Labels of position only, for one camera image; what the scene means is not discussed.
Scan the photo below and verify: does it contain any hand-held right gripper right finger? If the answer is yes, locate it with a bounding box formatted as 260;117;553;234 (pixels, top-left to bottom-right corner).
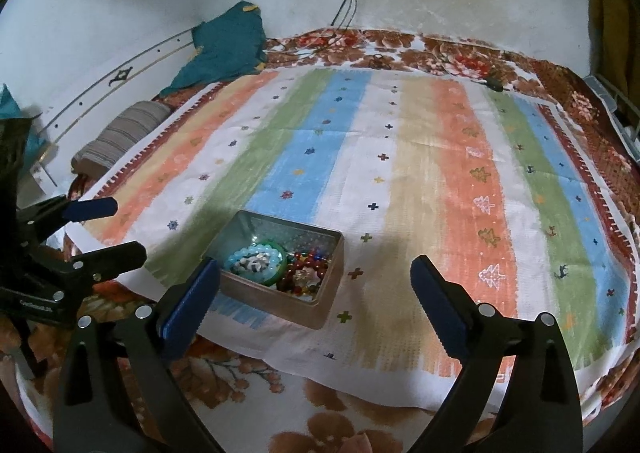
410;254;586;453

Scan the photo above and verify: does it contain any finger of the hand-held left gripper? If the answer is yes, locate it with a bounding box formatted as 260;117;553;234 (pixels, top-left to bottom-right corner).
47;240;149;295
15;195;120;236

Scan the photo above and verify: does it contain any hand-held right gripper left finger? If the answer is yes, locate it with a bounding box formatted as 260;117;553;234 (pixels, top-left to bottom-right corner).
52;257;222;453

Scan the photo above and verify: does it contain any light blue bead bracelet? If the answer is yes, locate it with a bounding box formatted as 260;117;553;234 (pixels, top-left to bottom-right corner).
223;244;282;280

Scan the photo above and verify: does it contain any white shell bracelet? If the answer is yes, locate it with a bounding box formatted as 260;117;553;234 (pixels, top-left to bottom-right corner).
241;253;274;275

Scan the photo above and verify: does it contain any rectangular metal tin box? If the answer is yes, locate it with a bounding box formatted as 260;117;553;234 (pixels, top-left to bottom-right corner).
205;210;345;332

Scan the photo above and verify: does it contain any green bangle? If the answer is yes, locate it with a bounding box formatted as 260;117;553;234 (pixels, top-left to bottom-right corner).
223;239;292;290

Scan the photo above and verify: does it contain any dark red bead bracelet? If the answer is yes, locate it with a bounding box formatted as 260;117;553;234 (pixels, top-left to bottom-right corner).
276;253;333;305

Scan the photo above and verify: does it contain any multicoloured glass bead bracelet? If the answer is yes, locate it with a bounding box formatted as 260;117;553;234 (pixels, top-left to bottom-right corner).
292;244;332;265

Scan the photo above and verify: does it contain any grey striped pillow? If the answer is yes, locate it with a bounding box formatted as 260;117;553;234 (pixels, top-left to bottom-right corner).
72;100;172;180

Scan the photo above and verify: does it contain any striped patterned cloth mat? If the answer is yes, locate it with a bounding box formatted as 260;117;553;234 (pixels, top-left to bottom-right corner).
65;65;640;415

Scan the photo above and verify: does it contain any small teal cloth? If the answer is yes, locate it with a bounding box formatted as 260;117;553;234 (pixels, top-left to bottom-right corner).
0;83;43;161

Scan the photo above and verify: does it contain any grey plastic crate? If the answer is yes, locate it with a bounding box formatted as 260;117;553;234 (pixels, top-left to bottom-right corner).
582;73;640;160

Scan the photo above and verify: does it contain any yellow curtain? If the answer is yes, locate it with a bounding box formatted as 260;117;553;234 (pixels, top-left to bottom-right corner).
589;0;640;81

